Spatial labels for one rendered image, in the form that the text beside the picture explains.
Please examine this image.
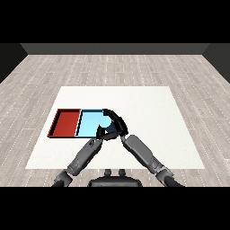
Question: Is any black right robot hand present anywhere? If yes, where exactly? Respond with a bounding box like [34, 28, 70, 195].
[102, 108, 129, 137]

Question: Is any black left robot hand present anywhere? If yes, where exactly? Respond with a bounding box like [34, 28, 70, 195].
[95, 124, 120, 142]

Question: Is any light blue shallow open box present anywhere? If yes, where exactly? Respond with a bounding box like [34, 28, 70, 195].
[74, 108, 112, 139]

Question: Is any dark grey robot body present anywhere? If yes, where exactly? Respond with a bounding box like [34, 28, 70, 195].
[87, 169, 144, 188]

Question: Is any small blue can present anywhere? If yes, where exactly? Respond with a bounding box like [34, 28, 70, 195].
[99, 116, 117, 135]

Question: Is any red shallow open box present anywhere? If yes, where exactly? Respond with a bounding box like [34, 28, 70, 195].
[47, 108, 82, 139]

